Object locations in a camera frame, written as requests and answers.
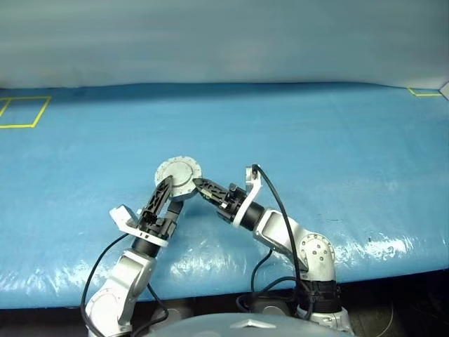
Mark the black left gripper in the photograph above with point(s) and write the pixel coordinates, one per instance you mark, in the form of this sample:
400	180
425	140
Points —
158	226

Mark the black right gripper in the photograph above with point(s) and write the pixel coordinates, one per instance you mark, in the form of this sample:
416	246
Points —
231	205

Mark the silver round motor housing lid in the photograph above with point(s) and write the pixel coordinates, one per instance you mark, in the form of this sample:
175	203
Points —
179	173

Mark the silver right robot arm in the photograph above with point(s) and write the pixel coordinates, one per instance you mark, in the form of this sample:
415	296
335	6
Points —
298	242

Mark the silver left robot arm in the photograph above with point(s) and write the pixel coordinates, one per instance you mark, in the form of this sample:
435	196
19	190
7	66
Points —
122	281

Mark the blue plastic table cover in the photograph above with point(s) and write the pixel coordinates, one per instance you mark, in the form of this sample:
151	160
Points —
280	140

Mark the dark rounded shape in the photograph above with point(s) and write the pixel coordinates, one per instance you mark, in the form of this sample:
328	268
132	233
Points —
273	306
175	309

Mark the silver robot torso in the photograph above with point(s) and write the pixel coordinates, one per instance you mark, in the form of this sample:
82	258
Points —
245	326

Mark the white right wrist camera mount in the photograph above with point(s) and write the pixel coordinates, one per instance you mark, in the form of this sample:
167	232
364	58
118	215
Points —
253	186

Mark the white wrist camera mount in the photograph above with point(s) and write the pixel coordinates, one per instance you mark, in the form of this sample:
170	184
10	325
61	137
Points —
253	186
122	216

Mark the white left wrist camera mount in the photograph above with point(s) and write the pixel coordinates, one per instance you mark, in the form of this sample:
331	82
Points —
122	216

